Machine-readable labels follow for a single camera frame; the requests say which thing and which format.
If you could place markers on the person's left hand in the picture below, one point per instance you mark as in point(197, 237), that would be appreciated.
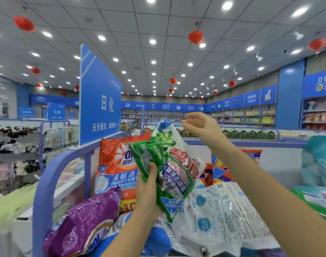
point(149, 195)

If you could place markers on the person's right hand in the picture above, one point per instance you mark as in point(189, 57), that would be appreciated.
point(208, 131)

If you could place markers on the green white Bilang detergent bag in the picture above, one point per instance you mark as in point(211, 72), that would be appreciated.
point(173, 174)

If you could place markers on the orange blue small detergent packet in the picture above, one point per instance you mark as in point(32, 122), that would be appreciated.
point(222, 171)

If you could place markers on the orange OMO detergent bag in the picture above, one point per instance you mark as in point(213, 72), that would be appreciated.
point(114, 163)

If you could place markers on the purple lavender detergent bags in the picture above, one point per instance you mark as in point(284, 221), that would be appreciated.
point(82, 224)

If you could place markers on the grey metal shelf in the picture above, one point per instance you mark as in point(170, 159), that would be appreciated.
point(42, 211)

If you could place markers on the person's right forearm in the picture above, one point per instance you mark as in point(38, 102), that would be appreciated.
point(280, 206)

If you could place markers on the white goods display stand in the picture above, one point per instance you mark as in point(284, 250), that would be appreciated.
point(56, 139)

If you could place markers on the row of green boxes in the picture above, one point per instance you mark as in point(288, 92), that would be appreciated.
point(248, 133)

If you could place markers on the blue pillar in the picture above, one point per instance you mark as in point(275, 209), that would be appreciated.
point(290, 99)

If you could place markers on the white ceiling spotlight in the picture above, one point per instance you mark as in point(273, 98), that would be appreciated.
point(258, 57)
point(298, 35)

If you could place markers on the row of cream containers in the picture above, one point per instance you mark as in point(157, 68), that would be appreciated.
point(302, 132)

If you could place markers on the large red paper lantern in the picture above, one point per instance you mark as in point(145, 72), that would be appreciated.
point(317, 44)
point(195, 37)

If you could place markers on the blue aisle sign board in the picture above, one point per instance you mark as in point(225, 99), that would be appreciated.
point(98, 99)

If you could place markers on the small blue hanging sign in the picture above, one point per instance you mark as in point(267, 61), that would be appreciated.
point(56, 111)

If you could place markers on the rows of round ceiling lights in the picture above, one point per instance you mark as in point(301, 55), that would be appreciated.
point(227, 5)

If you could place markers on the large blue hanging sign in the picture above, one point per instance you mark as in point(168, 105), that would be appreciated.
point(26, 112)

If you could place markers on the rows of small red lanterns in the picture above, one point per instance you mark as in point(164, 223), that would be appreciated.
point(23, 23)

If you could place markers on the wall shelf of detergent bottles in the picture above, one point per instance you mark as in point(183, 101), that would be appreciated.
point(254, 115)

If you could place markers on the blue wall sign band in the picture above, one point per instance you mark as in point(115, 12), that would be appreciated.
point(163, 107)

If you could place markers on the blue wall shelving unit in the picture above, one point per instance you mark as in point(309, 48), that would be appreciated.
point(267, 95)

